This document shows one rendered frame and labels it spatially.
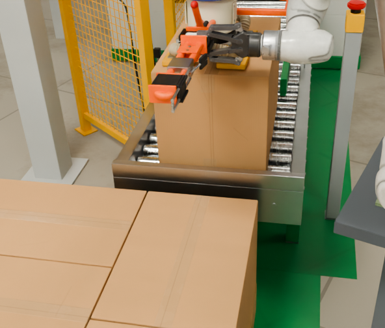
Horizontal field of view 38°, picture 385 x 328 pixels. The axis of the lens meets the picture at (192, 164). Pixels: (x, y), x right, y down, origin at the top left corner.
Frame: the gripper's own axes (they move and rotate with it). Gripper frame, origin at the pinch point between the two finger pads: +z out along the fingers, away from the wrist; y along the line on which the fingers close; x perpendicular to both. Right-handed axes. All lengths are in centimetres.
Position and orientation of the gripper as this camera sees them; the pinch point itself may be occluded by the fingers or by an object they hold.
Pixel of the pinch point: (196, 42)
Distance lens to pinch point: 176.4
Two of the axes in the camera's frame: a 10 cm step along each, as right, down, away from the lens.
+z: -9.8, -0.8, 1.9
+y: 0.4, 8.4, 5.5
